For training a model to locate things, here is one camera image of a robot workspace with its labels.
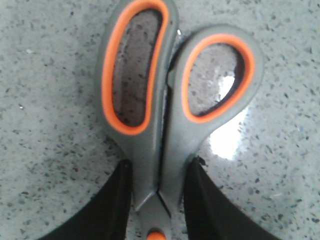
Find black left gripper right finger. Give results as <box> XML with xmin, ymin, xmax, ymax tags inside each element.
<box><xmin>183</xmin><ymin>157</ymin><xmax>277</xmax><ymax>240</ymax></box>

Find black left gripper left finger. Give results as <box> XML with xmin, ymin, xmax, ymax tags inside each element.
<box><xmin>42</xmin><ymin>159</ymin><xmax>133</xmax><ymax>240</ymax></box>

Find grey and orange scissors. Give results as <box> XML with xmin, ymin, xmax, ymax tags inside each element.
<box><xmin>97</xmin><ymin>0</ymin><xmax>263</xmax><ymax>240</ymax></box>

